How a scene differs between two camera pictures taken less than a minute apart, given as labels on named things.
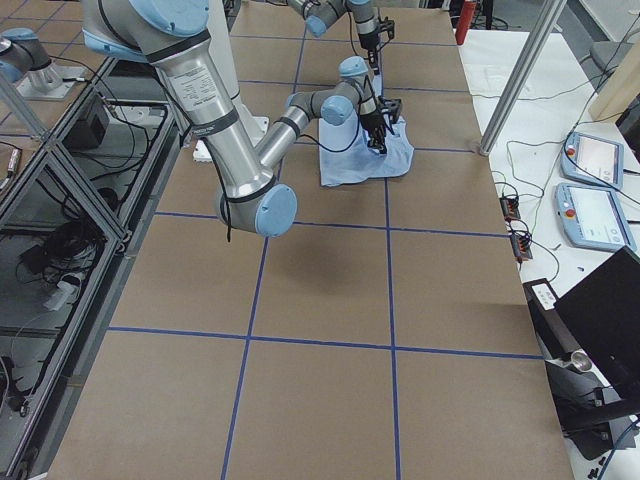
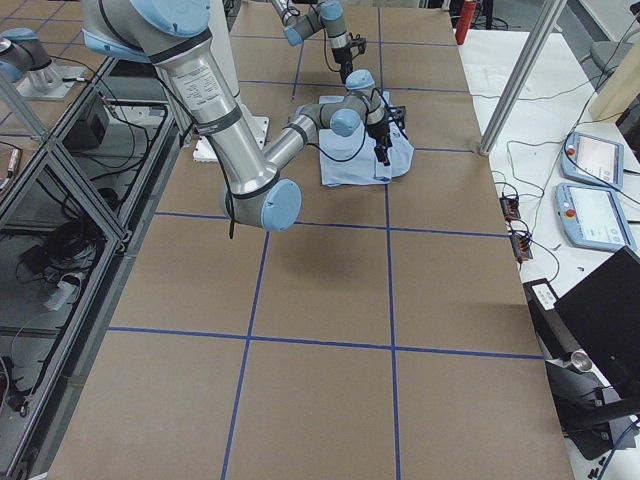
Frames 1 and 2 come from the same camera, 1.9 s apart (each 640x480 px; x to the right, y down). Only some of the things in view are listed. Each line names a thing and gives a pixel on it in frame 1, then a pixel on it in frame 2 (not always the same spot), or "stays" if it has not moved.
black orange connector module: [510, 208] stays
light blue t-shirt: [345, 155] stays
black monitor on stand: [596, 388] stays
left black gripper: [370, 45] -> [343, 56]
